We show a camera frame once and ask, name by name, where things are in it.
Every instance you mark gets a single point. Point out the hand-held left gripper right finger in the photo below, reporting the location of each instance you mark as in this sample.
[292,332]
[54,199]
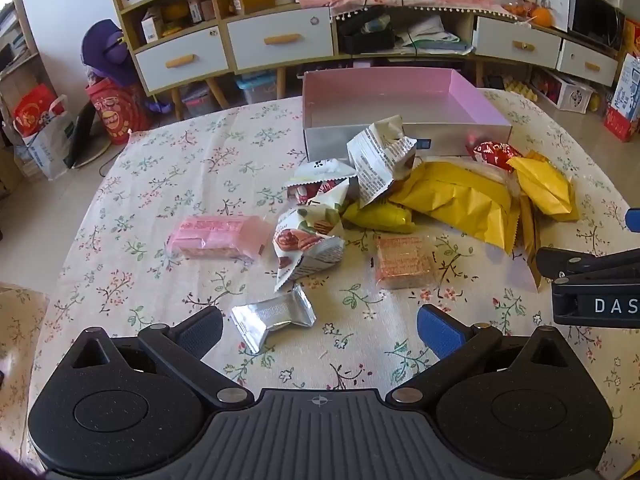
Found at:
[440,330]

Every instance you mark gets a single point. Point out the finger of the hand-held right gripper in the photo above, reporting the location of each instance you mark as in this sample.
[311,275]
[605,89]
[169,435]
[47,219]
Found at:
[570,262]
[634,220]

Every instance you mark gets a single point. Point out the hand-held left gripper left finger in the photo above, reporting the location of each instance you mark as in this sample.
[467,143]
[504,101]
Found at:
[197,332]

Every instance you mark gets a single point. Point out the silver snack packet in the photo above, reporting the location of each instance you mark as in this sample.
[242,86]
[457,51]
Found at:
[270,312]

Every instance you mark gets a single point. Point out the clear orange biscuit packet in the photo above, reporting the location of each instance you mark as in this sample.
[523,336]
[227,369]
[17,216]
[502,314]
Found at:
[402,262]

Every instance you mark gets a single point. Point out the pink wafer packet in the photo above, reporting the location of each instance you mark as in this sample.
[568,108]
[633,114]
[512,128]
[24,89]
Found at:
[210,235]

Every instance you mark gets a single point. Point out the golden yellow snack packet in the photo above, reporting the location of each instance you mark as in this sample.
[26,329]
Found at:
[375,217]

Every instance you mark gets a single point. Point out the large yellow snack packet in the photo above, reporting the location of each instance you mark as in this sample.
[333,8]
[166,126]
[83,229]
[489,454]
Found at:
[450,200]

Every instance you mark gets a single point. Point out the red snack packet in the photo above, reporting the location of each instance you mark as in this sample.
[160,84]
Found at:
[492,152]

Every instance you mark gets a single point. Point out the white nut-print snack packet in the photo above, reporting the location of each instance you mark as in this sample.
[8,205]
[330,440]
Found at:
[300,245]

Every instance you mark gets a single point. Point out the white text-print packet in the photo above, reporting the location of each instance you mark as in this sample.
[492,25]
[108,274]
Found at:
[375,160]

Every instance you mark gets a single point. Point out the white black-print snack packet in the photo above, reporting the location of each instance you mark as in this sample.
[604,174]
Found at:
[325,170]

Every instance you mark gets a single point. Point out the pink cardboard box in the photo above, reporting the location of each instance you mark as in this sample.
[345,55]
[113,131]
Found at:
[380,95]

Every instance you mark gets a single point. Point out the blue white carton box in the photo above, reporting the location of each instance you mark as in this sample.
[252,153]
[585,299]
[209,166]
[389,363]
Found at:
[625,105]

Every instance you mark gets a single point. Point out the white printed box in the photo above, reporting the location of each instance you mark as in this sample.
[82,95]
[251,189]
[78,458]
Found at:
[560,90]

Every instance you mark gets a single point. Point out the yellow egg tray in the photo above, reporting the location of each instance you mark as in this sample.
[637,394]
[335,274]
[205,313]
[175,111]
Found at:
[520,89]

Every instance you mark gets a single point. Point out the red gift box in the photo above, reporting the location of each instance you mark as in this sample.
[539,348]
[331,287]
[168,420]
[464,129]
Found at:
[631,37]

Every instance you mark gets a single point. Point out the black microwave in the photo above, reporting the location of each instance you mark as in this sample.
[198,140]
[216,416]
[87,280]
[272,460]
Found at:
[595,15]

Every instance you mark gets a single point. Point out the orange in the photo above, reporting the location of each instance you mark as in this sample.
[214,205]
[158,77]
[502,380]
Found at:
[541,17]

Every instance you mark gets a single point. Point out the black flat panel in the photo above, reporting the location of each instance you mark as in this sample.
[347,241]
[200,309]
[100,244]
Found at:
[85,135]

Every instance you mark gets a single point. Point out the red round bag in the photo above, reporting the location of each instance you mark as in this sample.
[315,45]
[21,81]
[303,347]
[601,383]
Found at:
[117,115]

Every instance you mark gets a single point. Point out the small clear storage box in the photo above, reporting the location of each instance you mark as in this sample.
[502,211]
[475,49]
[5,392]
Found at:
[197,100]

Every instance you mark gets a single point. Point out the jar of small oranges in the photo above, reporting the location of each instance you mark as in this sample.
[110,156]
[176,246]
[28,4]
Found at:
[517,9]

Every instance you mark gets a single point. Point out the white shopping bag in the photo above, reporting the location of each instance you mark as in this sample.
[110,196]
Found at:
[45,140]

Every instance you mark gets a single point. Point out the low wooden cabinet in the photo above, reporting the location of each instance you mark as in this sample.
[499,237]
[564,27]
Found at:
[467,35]

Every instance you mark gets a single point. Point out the clear storage box blue lid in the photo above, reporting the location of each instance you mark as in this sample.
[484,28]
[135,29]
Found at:
[257,87]

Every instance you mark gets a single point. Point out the loose white green papers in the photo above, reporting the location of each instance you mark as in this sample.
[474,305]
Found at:
[430,35]

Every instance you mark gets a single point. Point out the white drawer with round lock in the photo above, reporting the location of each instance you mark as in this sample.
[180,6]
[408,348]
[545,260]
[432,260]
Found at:
[250,55]
[155,67]

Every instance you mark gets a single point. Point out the purple plush toy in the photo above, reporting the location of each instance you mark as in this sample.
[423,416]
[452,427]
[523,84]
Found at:
[105,50]

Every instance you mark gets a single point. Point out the black storage case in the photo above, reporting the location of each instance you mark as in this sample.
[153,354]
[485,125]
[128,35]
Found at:
[365,40]

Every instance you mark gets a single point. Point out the small white box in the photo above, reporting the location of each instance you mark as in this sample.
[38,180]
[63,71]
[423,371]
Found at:
[151,27]

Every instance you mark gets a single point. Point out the wooden bookshelf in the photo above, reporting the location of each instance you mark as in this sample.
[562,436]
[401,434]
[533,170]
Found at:
[20,60]

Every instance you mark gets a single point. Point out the brown cardboard box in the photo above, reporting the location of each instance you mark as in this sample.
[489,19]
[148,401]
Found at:
[252,1]

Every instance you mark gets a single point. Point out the black camera on tripod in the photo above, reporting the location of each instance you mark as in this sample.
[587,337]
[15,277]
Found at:
[495,81]

